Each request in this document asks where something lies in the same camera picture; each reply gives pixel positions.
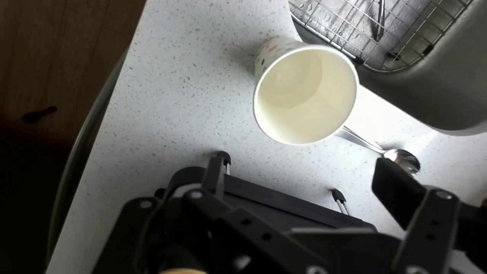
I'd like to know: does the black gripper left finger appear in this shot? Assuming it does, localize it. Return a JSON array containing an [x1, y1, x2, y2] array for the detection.
[[181, 149, 332, 274]]

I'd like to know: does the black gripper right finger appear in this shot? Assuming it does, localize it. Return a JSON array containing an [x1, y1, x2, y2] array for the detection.
[[372, 157, 463, 274]]

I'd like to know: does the white paper cup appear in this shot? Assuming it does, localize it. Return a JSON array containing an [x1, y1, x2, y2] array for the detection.
[[251, 35, 361, 148]]

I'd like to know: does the metal spoon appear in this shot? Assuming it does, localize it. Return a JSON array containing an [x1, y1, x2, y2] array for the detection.
[[337, 126, 423, 175]]

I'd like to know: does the small black tipped pin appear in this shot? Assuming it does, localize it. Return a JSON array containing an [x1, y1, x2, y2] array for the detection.
[[329, 187, 352, 216]]

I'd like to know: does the stainless steel sink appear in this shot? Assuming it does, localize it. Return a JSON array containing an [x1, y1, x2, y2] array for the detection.
[[288, 0, 487, 137]]

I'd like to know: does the metal utensil in sink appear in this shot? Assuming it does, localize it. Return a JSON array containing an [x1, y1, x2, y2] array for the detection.
[[372, 0, 388, 43]]

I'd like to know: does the dark wooden cabinet front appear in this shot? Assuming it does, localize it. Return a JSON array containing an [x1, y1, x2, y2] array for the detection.
[[0, 0, 150, 274]]

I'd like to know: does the metal wire sink grid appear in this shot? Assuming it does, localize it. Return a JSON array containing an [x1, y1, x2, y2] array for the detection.
[[288, 0, 477, 76]]

